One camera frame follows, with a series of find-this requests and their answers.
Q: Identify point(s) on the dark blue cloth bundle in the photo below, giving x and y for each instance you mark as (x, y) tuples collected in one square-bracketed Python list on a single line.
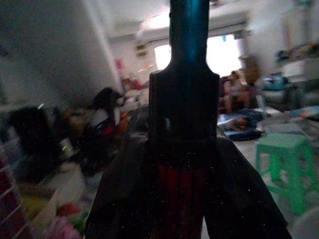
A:
[(239, 124)]

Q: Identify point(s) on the grey sofa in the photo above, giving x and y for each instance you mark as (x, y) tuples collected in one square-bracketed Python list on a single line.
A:
[(276, 95)]

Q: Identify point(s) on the seated person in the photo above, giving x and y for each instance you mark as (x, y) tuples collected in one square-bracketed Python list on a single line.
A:
[(235, 89)]

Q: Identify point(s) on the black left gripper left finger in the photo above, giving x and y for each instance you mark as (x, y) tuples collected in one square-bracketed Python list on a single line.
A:
[(124, 189)]

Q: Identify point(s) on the green plastic stool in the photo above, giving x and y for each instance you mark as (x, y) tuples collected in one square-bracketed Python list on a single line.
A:
[(281, 144)]

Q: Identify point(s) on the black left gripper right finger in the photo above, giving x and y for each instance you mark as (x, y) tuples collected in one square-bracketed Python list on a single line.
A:
[(239, 196)]

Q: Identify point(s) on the bright window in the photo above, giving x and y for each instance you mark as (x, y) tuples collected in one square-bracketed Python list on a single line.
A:
[(221, 54)]

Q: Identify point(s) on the large black bag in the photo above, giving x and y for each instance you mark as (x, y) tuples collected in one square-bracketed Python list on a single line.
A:
[(27, 132)]

